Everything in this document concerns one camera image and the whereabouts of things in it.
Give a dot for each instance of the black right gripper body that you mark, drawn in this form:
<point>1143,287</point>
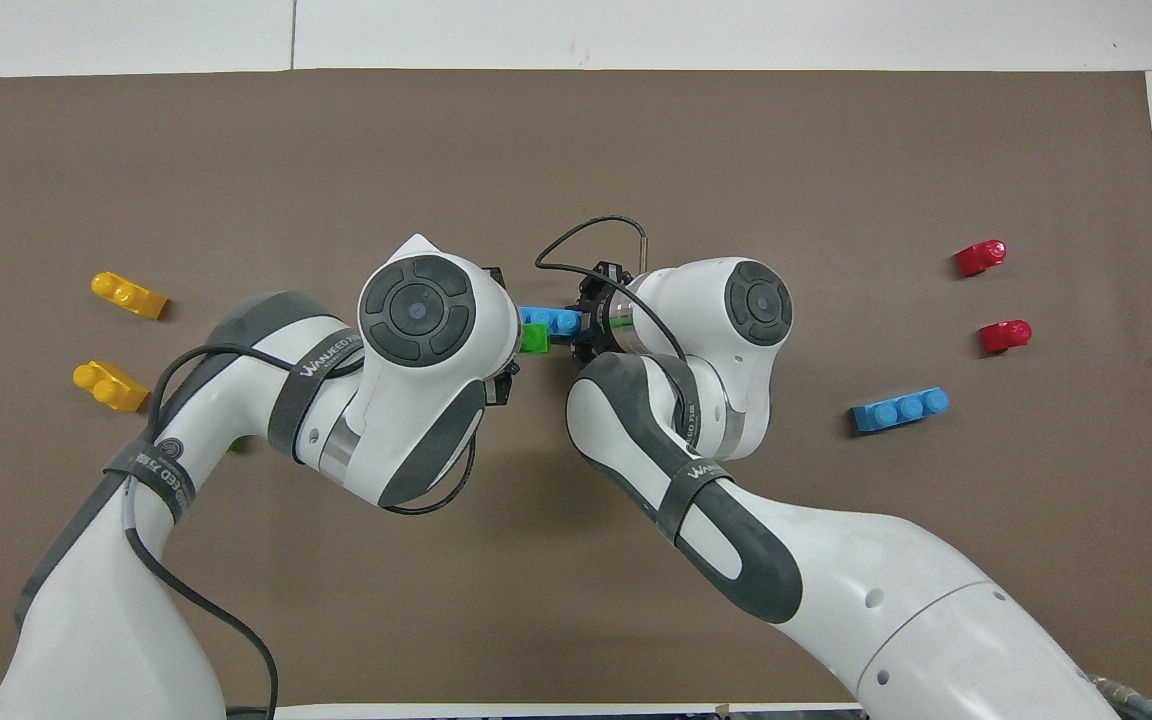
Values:
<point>604,305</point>

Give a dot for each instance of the blue three-stud brick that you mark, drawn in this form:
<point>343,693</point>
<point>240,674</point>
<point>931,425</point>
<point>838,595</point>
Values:
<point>901,411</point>
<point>554,320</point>

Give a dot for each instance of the green two-stud brick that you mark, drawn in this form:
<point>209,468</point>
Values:
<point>536,340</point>

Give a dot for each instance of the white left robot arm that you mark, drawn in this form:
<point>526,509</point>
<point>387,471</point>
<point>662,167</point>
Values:
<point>266,420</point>

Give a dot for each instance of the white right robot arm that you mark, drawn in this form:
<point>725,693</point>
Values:
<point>736,520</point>

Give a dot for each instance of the brown table mat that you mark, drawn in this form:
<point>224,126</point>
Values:
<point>556,150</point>

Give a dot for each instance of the yellow two-stud brick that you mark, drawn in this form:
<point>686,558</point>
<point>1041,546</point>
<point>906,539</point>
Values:
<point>129,295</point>
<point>112,386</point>

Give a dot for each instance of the red one-stud brick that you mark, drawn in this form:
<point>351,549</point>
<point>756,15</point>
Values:
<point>1005,337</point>
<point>981,258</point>

